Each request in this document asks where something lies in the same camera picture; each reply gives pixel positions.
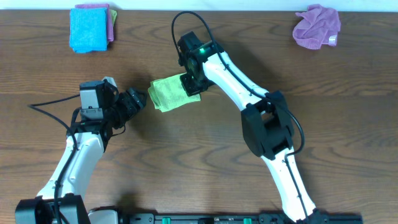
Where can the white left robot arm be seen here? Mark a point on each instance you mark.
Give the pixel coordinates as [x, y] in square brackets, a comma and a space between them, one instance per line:
[61, 199]

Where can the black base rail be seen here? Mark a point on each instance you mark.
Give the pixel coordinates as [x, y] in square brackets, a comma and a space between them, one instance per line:
[227, 218]

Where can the folded pink cloth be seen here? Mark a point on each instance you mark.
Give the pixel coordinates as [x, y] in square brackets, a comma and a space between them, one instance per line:
[109, 26]

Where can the green microfiber cloth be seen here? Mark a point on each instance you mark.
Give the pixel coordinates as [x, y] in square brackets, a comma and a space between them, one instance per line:
[168, 94]

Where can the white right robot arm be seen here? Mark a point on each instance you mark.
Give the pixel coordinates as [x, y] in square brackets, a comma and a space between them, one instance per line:
[268, 125]

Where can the folded blue cloth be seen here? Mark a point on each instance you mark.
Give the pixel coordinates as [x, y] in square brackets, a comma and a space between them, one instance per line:
[88, 30]

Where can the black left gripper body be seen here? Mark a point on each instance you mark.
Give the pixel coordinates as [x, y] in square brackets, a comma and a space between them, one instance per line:
[125, 107]

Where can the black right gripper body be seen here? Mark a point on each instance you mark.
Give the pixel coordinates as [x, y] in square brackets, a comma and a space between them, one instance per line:
[194, 84]

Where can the crumpled purple cloth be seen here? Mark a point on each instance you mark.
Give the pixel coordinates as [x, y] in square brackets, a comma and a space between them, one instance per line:
[318, 26]

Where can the folded light green cloth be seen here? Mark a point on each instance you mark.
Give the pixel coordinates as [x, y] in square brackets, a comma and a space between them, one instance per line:
[113, 14]

